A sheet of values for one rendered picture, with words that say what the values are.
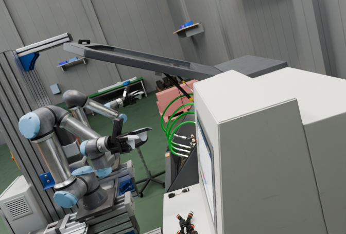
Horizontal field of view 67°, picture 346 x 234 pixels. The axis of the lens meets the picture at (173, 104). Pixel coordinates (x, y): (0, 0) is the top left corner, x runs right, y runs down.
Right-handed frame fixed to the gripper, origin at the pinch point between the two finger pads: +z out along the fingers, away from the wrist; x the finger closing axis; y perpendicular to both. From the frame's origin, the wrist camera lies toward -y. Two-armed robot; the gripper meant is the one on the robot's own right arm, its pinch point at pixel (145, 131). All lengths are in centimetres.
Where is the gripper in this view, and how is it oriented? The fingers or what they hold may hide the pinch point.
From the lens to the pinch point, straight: 118.0
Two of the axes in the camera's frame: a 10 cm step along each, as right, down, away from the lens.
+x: -3.2, 1.9, -9.3
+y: 2.7, 9.6, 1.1
